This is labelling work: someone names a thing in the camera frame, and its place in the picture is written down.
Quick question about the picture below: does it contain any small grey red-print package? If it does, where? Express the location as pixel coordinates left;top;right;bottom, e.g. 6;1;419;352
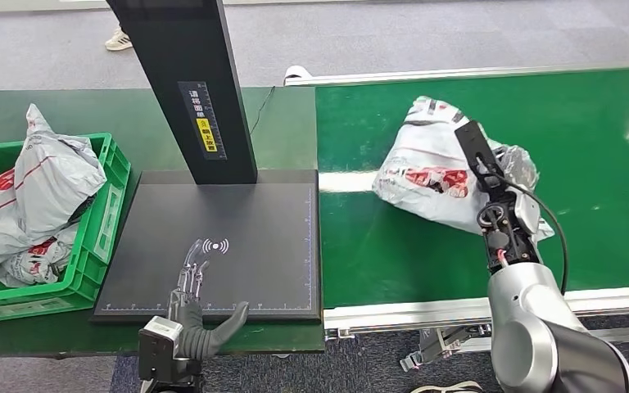
0;222;79;288

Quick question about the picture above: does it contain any black inbound scanner machine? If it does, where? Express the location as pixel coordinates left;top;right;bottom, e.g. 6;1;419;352
90;0;322;325

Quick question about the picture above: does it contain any white shoe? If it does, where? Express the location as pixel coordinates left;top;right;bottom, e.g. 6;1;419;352
409;381;484;393

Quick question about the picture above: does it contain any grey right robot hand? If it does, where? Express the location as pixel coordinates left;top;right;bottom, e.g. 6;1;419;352
487;142;542;237

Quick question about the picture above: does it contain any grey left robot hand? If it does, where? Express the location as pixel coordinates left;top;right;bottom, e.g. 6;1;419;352
168;238;251;362

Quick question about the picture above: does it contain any green conveyor belt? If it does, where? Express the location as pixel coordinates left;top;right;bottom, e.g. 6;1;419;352
283;62;629;375

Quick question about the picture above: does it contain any white package with black print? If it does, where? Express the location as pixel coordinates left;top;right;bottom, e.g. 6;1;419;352
371;96;556;242

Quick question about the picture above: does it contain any green plastic crate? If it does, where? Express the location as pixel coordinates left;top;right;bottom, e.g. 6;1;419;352
0;133;132;327

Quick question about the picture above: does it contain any thin black table cable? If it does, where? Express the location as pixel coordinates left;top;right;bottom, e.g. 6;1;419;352
248;85;277;137

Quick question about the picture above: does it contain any person's foot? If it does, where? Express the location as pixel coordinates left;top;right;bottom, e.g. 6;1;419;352
104;27;133;52

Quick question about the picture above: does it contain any large grey mailer package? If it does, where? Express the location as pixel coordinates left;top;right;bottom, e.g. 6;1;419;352
0;102;108;275

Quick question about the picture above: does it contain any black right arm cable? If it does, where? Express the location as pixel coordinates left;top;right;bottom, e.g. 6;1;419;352
496;172;569;296

